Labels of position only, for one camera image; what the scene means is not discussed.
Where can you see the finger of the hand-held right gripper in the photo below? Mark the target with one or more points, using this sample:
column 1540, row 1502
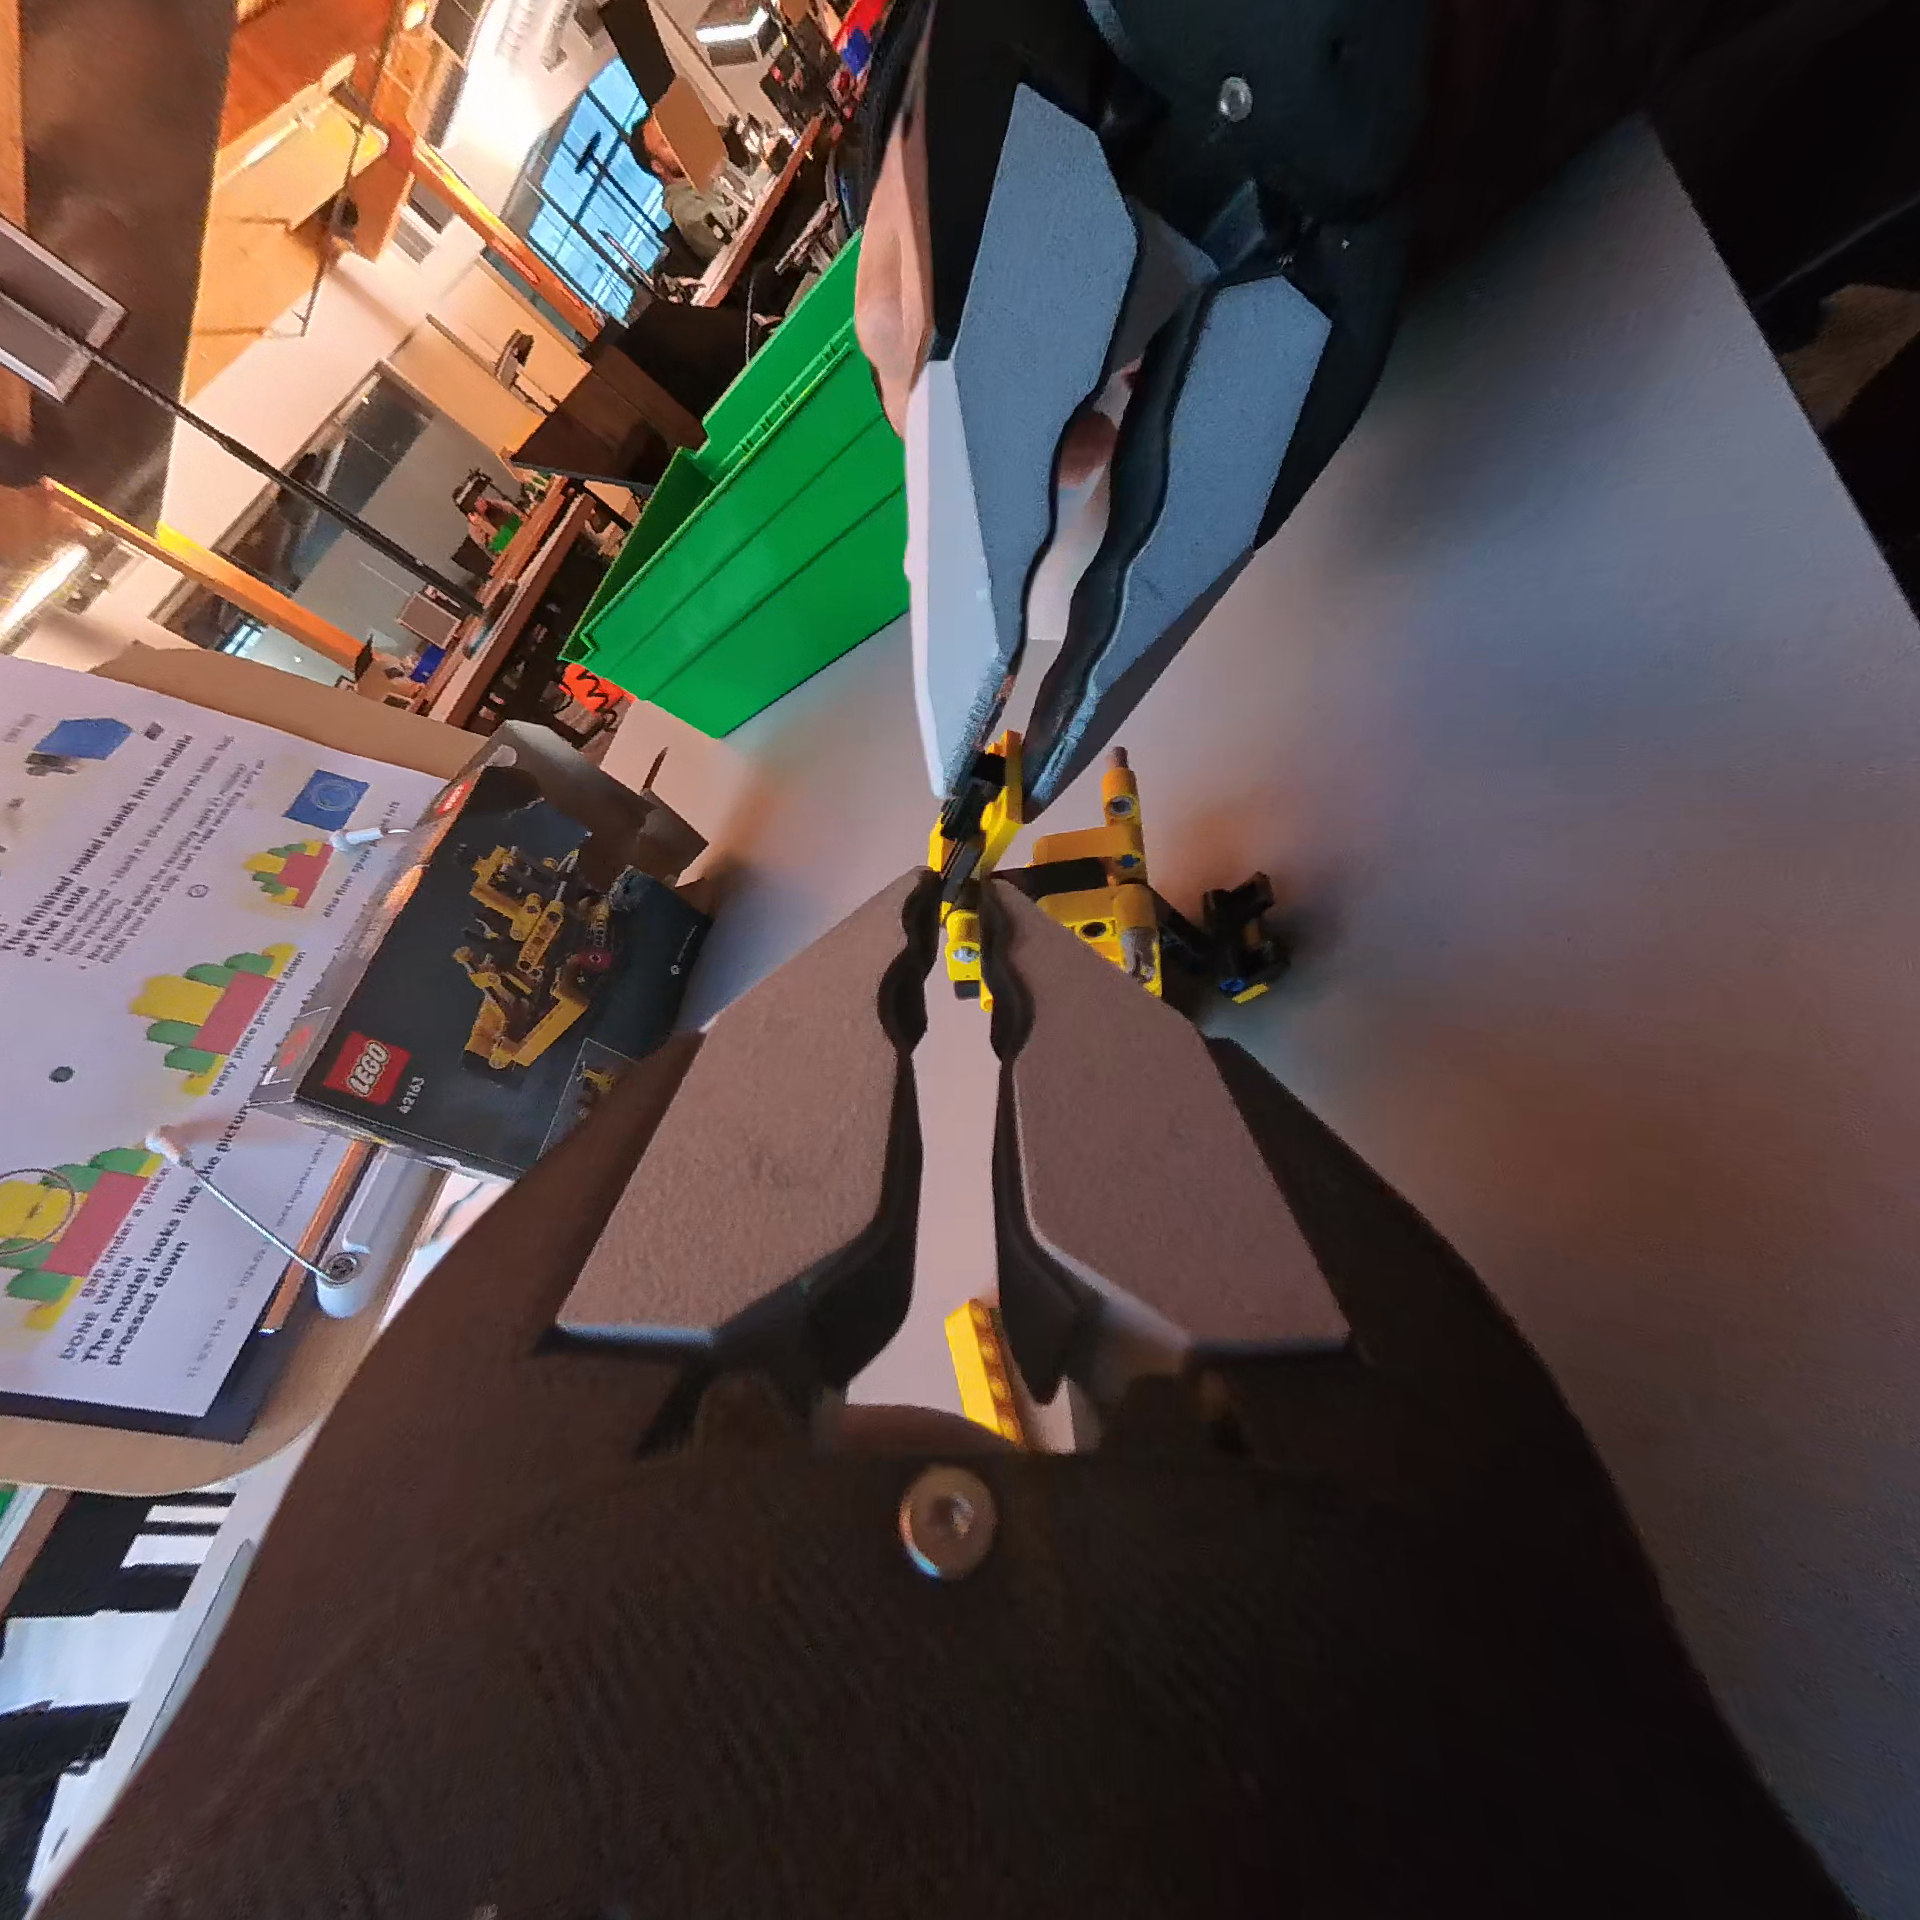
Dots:
column 1230, row 435
column 1020, row 330

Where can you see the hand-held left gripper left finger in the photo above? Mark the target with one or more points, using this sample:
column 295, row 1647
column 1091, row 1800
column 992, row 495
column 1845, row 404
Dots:
column 751, row 1170

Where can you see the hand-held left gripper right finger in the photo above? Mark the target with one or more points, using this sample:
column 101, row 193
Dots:
column 1156, row 1185

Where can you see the yellow lego beam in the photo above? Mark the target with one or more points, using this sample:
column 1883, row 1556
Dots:
column 983, row 1364

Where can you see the yellow black lego model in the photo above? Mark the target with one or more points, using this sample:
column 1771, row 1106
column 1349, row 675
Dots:
column 1109, row 908

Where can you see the black lego piece blue pin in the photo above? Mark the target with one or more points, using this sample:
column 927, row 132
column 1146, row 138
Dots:
column 1244, row 930

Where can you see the black lego set box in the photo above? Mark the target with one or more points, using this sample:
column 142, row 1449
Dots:
column 495, row 960

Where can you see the person's right hand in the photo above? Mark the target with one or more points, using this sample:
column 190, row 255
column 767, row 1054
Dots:
column 902, row 299

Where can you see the green plastic bin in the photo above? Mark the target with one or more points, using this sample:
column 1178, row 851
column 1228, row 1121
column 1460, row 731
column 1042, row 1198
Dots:
column 751, row 523

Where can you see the blue framed window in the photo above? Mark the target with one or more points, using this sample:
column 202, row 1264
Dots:
column 594, row 182

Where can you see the dark blue clipboard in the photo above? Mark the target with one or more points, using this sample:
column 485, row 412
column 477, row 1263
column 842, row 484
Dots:
column 260, row 1388

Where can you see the printed instruction sheet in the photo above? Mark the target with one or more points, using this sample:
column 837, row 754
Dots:
column 150, row 930

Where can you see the black white marker tag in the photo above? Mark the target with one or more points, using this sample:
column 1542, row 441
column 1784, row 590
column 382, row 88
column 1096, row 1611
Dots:
column 150, row 1515

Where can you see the black metal pole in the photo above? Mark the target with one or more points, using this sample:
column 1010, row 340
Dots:
column 285, row 474

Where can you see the ceiling light panel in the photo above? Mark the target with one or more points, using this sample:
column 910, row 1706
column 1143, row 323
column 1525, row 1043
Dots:
column 44, row 323

